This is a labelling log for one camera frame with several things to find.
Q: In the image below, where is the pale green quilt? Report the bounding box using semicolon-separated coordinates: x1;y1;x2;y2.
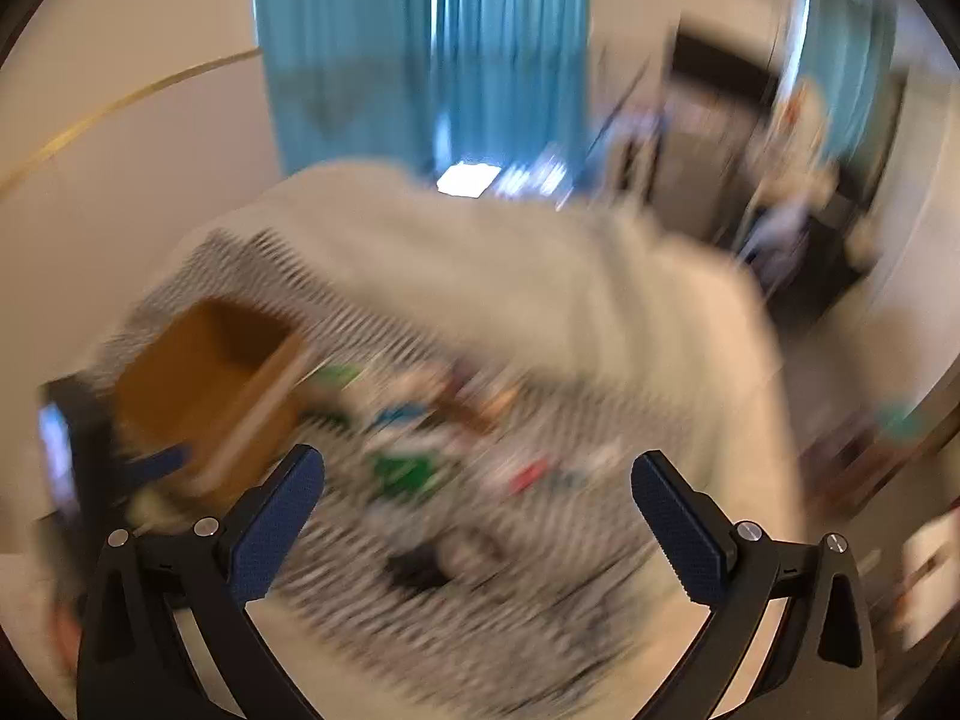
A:
255;161;796;720

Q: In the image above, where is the green and white box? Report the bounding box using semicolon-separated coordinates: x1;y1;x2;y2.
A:
367;450;451;500

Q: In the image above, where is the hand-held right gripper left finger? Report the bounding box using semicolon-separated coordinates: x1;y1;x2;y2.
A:
75;444;325;720

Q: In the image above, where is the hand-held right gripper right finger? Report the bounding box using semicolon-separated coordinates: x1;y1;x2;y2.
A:
630;450;878;720

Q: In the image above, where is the gold wall trim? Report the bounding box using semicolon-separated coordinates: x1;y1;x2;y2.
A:
0;49;262;192

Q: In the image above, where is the blue curtain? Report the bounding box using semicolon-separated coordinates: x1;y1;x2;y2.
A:
795;0;901;158
251;0;593;188

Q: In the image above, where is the dark cabinet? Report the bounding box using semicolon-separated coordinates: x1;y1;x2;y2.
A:
667;30;788;241

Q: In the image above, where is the brown cardboard box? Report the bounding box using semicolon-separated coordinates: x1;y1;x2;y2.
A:
112;298;316;511

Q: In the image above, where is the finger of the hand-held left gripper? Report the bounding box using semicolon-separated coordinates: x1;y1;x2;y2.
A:
124;444;192;481

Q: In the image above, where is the black white checked cloth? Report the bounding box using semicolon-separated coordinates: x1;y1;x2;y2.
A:
97;229;676;720

